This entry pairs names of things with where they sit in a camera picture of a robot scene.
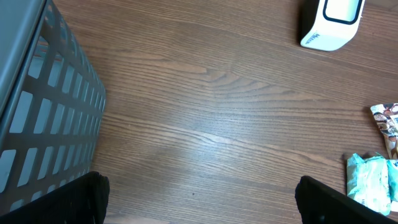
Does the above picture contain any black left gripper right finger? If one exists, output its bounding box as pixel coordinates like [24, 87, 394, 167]
[295, 175, 397, 224]

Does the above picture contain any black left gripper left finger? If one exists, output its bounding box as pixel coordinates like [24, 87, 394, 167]
[1, 171, 109, 224]

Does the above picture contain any teal snack packet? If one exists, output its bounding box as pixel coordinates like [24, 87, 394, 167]
[346, 153, 391, 215]

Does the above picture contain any beige brown snack bag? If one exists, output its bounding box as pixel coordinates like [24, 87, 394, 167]
[370, 103, 397, 159]

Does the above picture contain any teal white small packet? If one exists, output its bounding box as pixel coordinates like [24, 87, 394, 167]
[387, 160, 398, 212]

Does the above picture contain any white barcode scanner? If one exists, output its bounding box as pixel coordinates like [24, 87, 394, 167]
[300, 0, 365, 52]

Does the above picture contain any grey plastic mesh basket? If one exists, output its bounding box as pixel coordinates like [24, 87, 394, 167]
[1, 0, 106, 214]

